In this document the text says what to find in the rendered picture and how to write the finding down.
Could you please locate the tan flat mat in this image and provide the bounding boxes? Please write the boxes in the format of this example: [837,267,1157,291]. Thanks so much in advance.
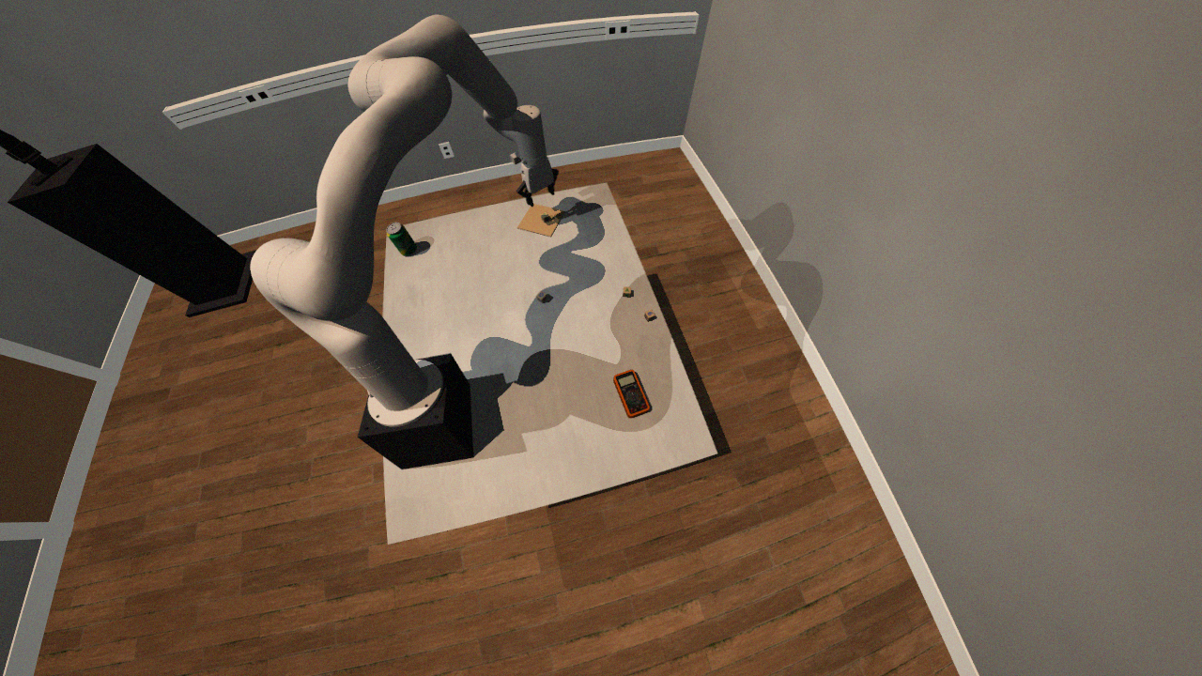
[517,204,564,237]

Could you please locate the green drink can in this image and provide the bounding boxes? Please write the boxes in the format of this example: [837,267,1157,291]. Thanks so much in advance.
[386,223,417,256]

